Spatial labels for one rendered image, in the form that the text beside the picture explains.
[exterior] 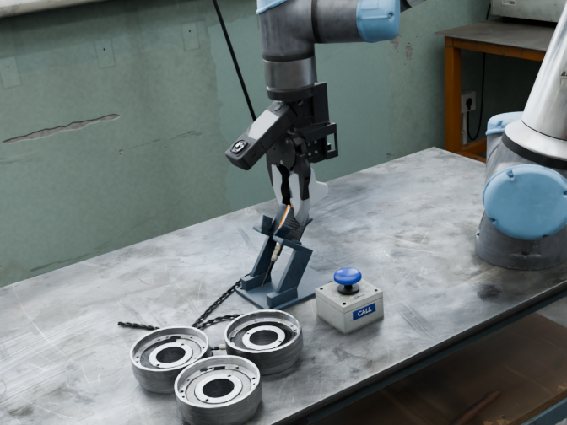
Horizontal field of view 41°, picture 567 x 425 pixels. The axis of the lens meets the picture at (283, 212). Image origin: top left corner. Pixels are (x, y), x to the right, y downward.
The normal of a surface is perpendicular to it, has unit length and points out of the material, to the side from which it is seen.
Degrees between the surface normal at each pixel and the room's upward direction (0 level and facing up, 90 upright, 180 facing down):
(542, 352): 0
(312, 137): 90
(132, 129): 90
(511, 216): 97
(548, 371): 0
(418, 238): 0
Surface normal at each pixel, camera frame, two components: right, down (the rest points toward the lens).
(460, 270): -0.09, -0.91
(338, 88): 0.53, 0.29
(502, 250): -0.62, 0.07
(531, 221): -0.29, 0.52
